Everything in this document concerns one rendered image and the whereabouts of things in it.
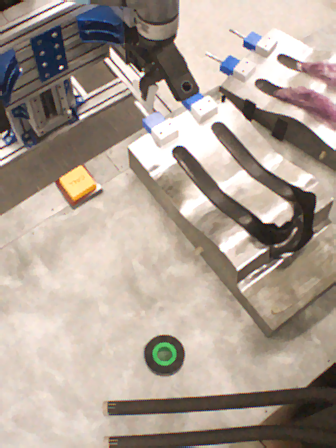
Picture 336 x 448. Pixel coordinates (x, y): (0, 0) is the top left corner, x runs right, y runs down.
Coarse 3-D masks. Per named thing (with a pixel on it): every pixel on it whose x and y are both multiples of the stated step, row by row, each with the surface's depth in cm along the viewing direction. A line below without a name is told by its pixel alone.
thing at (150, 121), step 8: (136, 104) 131; (144, 112) 129; (144, 120) 127; (152, 120) 127; (160, 120) 127; (168, 120) 126; (152, 128) 125; (160, 128) 125; (168, 128) 125; (176, 128) 125; (152, 136) 127; (160, 136) 124; (168, 136) 125; (176, 136) 127; (160, 144) 126
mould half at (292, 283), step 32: (192, 128) 128; (160, 160) 125; (224, 160) 125; (160, 192) 124; (192, 192) 122; (256, 192) 120; (320, 192) 117; (192, 224) 118; (224, 224) 115; (320, 224) 121; (224, 256) 112; (256, 256) 111; (288, 256) 119; (320, 256) 119; (256, 288) 116; (288, 288) 116; (320, 288) 116; (256, 320) 117; (288, 320) 116
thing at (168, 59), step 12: (156, 48) 101; (168, 48) 102; (156, 60) 102; (168, 60) 102; (180, 60) 102; (168, 72) 102; (180, 72) 103; (168, 84) 103; (180, 84) 102; (192, 84) 103; (180, 96) 103
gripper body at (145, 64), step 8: (176, 32) 99; (136, 40) 107; (144, 40) 99; (152, 40) 98; (160, 40) 98; (168, 40) 98; (128, 48) 107; (136, 48) 105; (144, 48) 105; (128, 56) 109; (136, 56) 106; (144, 56) 105; (136, 64) 109; (144, 64) 105; (152, 64) 104; (144, 72) 107; (152, 72) 105; (160, 72) 106; (152, 80) 107; (160, 80) 108
